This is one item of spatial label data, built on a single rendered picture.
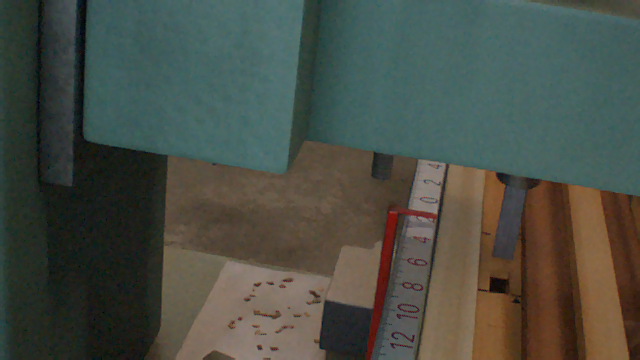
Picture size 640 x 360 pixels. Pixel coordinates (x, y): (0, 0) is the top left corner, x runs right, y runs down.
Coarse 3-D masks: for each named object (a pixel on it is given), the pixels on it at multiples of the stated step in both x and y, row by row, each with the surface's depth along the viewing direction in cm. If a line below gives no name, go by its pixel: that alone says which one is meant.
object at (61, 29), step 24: (48, 0) 35; (72, 0) 35; (48, 24) 36; (72, 24) 36; (48, 48) 36; (72, 48) 36; (48, 72) 37; (72, 72) 36; (48, 96) 37; (72, 96) 37; (48, 120) 37; (72, 120) 37; (48, 144) 38; (72, 144) 38; (96, 144) 40; (48, 168) 38; (72, 168) 38
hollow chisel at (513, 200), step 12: (504, 192) 43; (516, 192) 43; (504, 204) 43; (516, 204) 43; (504, 216) 43; (516, 216) 43; (504, 228) 44; (516, 228) 43; (504, 240) 44; (516, 240) 44; (504, 252) 44
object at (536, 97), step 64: (384, 0) 38; (448, 0) 37; (512, 0) 37; (576, 0) 37; (320, 64) 39; (384, 64) 38; (448, 64) 38; (512, 64) 38; (576, 64) 37; (320, 128) 40; (384, 128) 39; (448, 128) 39; (512, 128) 39; (576, 128) 38
